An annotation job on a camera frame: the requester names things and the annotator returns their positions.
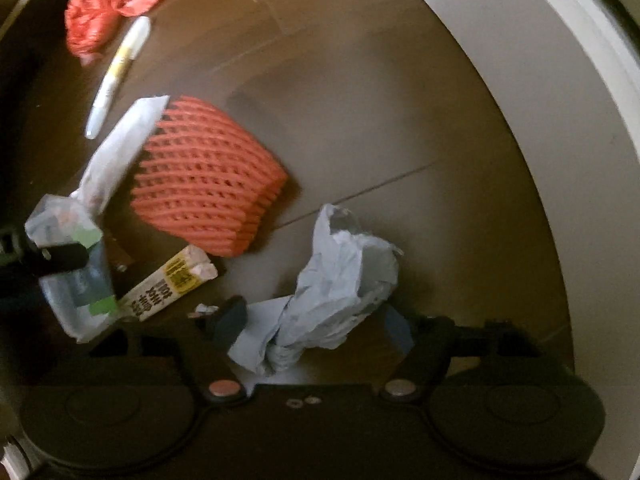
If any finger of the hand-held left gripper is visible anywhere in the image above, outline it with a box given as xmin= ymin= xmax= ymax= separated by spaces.
xmin=27 ymin=241 xmax=92 ymax=279

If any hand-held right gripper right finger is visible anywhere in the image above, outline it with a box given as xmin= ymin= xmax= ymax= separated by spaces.
xmin=379 ymin=305 xmax=546 ymax=405

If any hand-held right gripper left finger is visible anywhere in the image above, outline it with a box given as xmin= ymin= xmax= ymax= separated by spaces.
xmin=87 ymin=295 xmax=249 ymax=406

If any printed plastic wrapper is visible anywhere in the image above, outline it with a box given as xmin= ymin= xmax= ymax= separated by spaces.
xmin=227 ymin=203 xmax=403 ymax=375

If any white green plastic wrapper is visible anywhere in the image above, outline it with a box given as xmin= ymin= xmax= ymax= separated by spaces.
xmin=25 ymin=95 xmax=171 ymax=343

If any white pen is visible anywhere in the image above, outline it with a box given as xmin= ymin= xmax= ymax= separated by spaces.
xmin=85 ymin=16 xmax=152 ymax=140

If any red plastic bag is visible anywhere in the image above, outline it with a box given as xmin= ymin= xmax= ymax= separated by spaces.
xmin=65 ymin=0 xmax=201 ymax=66

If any white box with yellow label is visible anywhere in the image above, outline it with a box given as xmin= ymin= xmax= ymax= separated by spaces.
xmin=117 ymin=244 xmax=219 ymax=322

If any orange foam net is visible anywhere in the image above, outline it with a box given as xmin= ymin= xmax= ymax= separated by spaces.
xmin=129 ymin=95 xmax=290 ymax=259

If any white wardrobe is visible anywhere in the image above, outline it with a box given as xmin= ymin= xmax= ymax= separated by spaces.
xmin=385 ymin=0 xmax=640 ymax=480

